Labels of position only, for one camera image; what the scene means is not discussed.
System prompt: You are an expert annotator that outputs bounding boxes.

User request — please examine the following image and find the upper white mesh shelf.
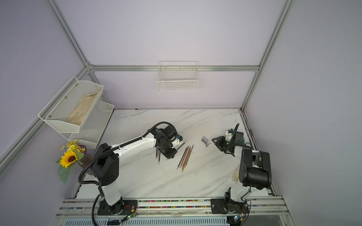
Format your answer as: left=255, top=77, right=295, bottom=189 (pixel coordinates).
left=38, top=77, right=104, bottom=133

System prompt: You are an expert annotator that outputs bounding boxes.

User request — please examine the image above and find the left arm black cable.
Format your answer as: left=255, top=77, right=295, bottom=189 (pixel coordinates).
left=78, top=121, right=177, bottom=226

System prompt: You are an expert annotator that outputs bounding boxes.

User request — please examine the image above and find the dark ribbed vase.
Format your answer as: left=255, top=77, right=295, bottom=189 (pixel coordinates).
left=80, top=153, right=93, bottom=169

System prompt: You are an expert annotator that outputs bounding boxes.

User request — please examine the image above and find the lower white mesh shelf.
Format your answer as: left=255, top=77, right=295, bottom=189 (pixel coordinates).
left=67, top=101, right=114, bottom=149

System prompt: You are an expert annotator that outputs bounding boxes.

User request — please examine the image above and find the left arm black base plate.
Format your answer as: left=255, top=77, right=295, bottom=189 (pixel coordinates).
left=97, top=200, right=138, bottom=216

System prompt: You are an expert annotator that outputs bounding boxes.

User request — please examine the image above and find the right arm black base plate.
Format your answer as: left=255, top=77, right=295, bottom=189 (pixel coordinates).
left=210, top=199, right=249, bottom=214

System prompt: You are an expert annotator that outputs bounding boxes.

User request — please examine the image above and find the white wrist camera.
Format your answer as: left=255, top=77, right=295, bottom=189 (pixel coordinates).
left=172, top=135, right=183, bottom=147
left=225, top=131, right=234, bottom=142

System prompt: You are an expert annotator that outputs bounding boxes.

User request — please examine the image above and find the beige fabric glove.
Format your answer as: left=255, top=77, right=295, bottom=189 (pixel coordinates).
left=232, top=166, right=240, bottom=181

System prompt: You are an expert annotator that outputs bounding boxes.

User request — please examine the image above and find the yellow pencil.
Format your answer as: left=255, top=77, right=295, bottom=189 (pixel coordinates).
left=182, top=148, right=192, bottom=172

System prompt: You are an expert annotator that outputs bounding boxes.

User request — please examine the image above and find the aluminium frame profile back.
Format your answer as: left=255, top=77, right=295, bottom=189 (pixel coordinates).
left=88, top=65, right=260, bottom=72

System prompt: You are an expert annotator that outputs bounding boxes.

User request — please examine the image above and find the black pencil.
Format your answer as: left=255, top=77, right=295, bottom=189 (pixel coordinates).
left=166, top=141, right=186, bottom=161

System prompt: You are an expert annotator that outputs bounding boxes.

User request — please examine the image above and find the aluminium front rail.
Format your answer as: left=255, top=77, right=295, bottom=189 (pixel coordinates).
left=52, top=196, right=295, bottom=226

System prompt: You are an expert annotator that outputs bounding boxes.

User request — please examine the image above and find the beige glove in shelf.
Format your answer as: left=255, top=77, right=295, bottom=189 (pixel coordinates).
left=66, top=91, right=100, bottom=126

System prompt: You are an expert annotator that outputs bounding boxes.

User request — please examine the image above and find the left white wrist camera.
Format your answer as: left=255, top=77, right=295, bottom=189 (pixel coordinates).
left=172, top=135, right=183, bottom=147

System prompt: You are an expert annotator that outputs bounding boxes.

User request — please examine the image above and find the white wire wall basket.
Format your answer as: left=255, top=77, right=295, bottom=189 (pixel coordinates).
left=156, top=61, right=199, bottom=91

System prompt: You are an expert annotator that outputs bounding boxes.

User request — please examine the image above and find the artificial sunflower bouquet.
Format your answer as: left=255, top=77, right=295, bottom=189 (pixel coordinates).
left=56, top=140, right=86, bottom=185

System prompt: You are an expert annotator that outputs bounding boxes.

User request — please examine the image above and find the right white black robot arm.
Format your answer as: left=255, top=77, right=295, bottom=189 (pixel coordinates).
left=210, top=129, right=272, bottom=216

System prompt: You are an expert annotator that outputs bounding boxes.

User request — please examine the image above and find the white mesh shelf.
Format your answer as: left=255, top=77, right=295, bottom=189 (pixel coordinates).
left=38, top=77, right=104, bottom=133
left=67, top=101, right=114, bottom=149

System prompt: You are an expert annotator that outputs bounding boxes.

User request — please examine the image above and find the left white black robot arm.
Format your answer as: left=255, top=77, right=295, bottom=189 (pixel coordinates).
left=90, top=122, right=183, bottom=215

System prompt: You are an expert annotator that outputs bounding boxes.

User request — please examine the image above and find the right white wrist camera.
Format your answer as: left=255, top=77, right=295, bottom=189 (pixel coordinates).
left=225, top=131, right=234, bottom=142

